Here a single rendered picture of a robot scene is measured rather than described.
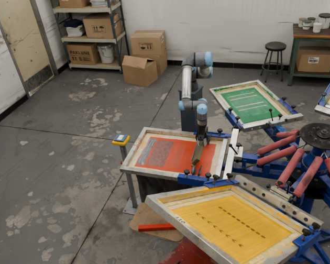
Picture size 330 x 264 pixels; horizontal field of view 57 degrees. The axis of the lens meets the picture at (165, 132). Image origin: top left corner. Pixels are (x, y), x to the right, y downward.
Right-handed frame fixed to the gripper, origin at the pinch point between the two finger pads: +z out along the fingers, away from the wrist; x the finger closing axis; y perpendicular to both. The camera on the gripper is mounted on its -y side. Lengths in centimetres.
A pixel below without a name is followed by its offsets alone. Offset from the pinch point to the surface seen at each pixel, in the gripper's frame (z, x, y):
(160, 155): 13.8, 34.7, -3.7
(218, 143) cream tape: 13.5, -10.3, 21.5
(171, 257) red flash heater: -1, -3, -99
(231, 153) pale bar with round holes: 5.0, -23.2, 1.0
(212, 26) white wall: 28, 55, 380
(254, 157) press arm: 5.0, -41.1, -0.5
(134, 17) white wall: 11, 209, 380
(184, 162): 13.7, 12.9, -7.3
